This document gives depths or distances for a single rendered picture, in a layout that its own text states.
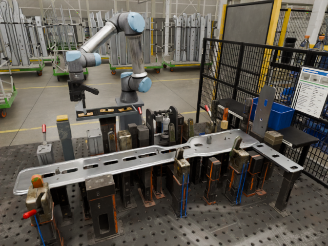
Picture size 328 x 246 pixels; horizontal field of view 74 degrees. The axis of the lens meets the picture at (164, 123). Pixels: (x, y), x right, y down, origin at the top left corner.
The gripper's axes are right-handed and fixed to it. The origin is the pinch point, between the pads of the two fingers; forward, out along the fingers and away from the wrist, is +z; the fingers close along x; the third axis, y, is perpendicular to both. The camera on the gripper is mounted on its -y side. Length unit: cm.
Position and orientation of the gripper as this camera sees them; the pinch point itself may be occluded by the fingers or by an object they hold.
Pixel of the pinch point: (85, 112)
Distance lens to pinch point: 140.5
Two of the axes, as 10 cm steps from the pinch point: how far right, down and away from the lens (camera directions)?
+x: 3.7, 3.9, -8.4
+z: -0.2, 9.1, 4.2
